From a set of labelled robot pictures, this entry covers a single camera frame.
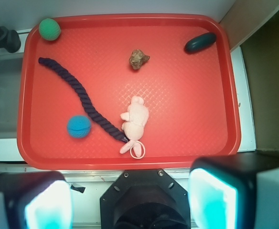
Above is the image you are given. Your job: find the metal sink basin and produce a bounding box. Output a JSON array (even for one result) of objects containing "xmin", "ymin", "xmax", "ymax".
[{"xmin": 0, "ymin": 53, "xmax": 23, "ymax": 139}]

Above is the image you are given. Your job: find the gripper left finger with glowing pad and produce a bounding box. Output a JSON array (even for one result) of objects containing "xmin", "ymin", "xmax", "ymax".
[{"xmin": 0, "ymin": 171, "xmax": 74, "ymax": 229}]

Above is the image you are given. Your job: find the blue textured ball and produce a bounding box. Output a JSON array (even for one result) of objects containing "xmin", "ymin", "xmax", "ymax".
[{"xmin": 66, "ymin": 115, "xmax": 91, "ymax": 138}]

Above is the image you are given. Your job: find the black octagonal mount plate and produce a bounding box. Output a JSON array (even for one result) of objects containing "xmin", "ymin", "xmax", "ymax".
[{"xmin": 100, "ymin": 169, "xmax": 191, "ymax": 229}]

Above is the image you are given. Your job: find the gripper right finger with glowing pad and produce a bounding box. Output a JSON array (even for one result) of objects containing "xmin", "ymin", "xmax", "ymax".
[{"xmin": 188, "ymin": 152, "xmax": 279, "ymax": 229}]

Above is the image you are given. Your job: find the small black tape piece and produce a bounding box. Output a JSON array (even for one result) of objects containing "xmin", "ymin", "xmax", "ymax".
[{"xmin": 71, "ymin": 183, "xmax": 86, "ymax": 193}]

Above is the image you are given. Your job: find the green textured ball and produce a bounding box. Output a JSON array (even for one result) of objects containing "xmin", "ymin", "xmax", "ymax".
[{"xmin": 39, "ymin": 18, "xmax": 61, "ymax": 41}]

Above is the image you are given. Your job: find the pink plush bunny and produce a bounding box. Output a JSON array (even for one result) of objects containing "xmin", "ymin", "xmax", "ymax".
[{"xmin": 119, "ymin": 96, "xmax": 149, "ymax": 159}]

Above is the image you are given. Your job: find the brown rock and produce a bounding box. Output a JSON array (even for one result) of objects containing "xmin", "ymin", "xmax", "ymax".
[{"xmin": 129, "ymin": 49, "xmax": 150, "ymax": 70}]

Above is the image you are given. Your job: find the red plastic tray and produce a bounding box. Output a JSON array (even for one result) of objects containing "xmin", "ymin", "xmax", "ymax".
[{"xmin": 17, "ymin": 14, "xmax": 241, "ymax": 170}]

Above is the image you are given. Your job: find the dark blue twisted rope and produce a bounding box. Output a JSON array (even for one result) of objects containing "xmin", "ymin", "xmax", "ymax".
[{"xmin": 38, "ymin": 57, "xmax": 128, "ymax": 144}]

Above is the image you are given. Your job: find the dark green oval object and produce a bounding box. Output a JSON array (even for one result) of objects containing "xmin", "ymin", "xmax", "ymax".
[{"xmin": 184, "ymin": 32, "xmax": 217, "ymax": 53}]

